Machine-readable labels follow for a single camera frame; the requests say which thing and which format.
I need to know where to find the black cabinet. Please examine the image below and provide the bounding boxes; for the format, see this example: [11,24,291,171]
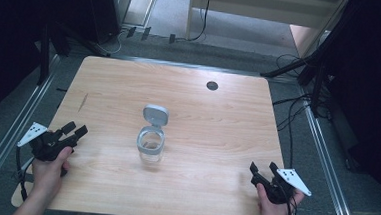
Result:
[56,0,133,47]

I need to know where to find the black hanging cable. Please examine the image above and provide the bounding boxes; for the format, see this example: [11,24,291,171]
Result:
[175,0,213,45]

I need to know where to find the dark curtain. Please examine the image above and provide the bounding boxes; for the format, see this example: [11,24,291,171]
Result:
[309,0,381,213]
[0,0,89,132]

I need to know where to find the metal floor rail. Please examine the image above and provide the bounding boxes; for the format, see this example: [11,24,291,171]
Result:
[290,82,369,215]
[0,51,61,210]

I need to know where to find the white floor cable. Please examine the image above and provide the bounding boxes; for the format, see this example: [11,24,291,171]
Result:
[95,28,131,59]

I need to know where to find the dark round table grommet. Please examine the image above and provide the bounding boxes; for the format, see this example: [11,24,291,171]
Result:
[206,80,220,92]

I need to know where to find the person's left hand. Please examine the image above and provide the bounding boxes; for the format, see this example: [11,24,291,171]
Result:
[29,144,74,202]

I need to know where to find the black floor cables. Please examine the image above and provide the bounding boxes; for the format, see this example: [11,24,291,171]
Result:
[268,52,336,172]

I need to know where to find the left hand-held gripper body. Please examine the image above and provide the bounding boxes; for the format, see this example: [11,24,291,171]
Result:
[16,120,78,165]

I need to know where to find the white shelf frame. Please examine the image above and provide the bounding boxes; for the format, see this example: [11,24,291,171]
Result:
[185,0,348,51]

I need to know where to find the clear glass jar grey lid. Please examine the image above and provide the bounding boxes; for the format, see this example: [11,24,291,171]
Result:
[135,102,171,166]

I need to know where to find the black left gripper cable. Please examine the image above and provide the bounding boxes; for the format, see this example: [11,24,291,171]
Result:
[12,145,36,203]

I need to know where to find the black metal stand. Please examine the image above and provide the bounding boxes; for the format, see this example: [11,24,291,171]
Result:
[257,41,332,120]
[35,19,112,90]

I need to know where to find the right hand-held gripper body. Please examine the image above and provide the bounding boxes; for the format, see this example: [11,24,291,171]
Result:
[248,165,314,207]

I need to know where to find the person's right hand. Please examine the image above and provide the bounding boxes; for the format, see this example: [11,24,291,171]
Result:
[254,183,307,215]

